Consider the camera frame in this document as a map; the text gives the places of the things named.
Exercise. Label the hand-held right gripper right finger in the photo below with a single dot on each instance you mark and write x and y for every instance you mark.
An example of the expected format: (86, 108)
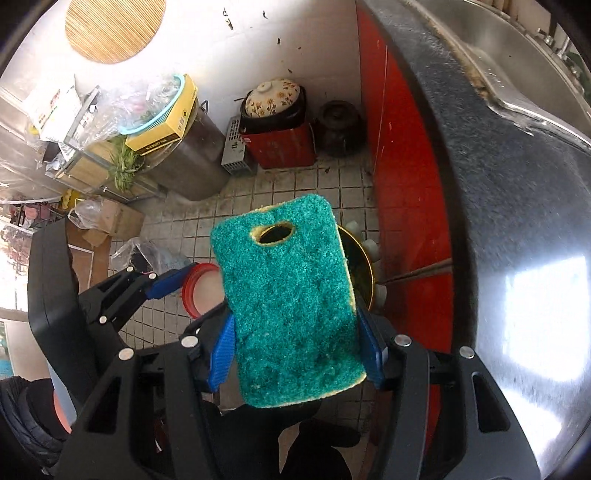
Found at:
(373, 353)

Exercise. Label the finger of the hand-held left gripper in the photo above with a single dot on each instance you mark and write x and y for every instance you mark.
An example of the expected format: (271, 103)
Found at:
(164, 282)

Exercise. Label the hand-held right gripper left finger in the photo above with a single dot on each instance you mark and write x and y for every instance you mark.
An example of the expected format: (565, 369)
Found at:
(221, 355)

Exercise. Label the red plastic lid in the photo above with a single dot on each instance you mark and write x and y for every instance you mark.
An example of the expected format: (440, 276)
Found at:
(198, 288)

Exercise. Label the dark round bin gold rim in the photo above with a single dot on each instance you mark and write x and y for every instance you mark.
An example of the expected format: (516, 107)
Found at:
(362, 277)

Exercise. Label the green scouring sponge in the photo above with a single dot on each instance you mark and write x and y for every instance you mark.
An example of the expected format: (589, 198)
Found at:
(286, 300)

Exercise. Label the person's left forearm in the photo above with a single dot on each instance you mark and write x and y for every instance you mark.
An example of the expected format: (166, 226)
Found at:
(23, 415)

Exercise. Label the dark plastic bag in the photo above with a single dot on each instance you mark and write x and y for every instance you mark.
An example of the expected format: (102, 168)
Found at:
(150, 256)

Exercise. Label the brown cardboard box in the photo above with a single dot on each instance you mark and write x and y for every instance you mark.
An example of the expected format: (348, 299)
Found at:
(120, 221)

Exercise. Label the clear plastic bag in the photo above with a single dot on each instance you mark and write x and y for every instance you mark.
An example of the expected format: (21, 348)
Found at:
(87, 212)
(115, 104)

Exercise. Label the dark thin stick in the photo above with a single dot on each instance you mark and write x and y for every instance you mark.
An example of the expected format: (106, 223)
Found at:
(415, 272)

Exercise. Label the person's dark clothing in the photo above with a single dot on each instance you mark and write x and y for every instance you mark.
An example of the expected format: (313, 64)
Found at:
(304, 443)

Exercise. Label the wooden crate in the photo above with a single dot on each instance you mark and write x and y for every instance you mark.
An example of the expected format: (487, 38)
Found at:
(90, 173)

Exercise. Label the green leafy plant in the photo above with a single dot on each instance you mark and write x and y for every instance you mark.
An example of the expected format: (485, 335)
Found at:
(122, 166)

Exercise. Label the large steel stockpot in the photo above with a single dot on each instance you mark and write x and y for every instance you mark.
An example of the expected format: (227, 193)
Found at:
(191, 159)

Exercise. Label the grey vented metal box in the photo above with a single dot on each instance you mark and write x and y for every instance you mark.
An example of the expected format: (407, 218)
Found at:
(235, 150)

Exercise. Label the teal plastic basket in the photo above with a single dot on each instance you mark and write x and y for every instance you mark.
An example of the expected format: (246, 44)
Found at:
(147, 122)

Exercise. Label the yellow cardboard box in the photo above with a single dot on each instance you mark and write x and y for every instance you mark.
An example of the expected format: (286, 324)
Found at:
(178, 117)

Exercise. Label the red cabinet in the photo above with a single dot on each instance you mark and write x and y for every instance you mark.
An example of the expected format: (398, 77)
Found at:
(401, 184)

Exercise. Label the red square box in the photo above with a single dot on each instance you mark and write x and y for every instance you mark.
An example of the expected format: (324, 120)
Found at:
(281, 145)

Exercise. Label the cream floral ceramic pot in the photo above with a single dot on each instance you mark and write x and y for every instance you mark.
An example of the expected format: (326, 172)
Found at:
(272, 98)

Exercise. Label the black clay kettle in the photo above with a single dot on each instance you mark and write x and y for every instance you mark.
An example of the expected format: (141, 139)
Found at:
(339, 127)

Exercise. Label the round bamboo mat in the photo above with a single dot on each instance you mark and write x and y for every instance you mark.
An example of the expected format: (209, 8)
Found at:
(115, 27)

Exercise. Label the stainless steel sink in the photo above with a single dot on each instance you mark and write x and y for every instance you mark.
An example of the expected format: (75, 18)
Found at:
(508, 60)

